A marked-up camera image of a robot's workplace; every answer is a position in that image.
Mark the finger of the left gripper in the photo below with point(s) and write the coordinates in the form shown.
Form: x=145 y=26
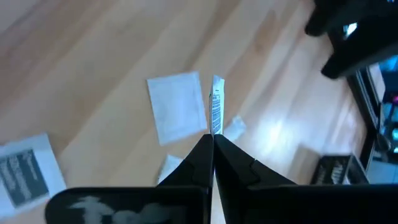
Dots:
x=357 y=60
x=320 y=18

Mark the white narrow bandage packet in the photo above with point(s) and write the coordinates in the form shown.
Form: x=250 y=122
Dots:
x=235 y=127

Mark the white text-printed packet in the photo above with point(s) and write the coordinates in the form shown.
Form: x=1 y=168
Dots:
x=217 y=105

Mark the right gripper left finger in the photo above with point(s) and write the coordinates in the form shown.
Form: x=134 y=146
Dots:
x=130 y=205

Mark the black plastic basket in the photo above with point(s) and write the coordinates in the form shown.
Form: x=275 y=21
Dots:
x=339 y=169

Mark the white gauze pad packet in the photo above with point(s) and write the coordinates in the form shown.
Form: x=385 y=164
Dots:
x=177 y=107

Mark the BZK towelette packet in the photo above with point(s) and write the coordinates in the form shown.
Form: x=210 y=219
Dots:
x=25 y=174

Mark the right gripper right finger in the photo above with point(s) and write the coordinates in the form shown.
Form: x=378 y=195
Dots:
x=295 y=205

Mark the small white paper scrap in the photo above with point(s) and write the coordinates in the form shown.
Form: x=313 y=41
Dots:
x=169 y=166

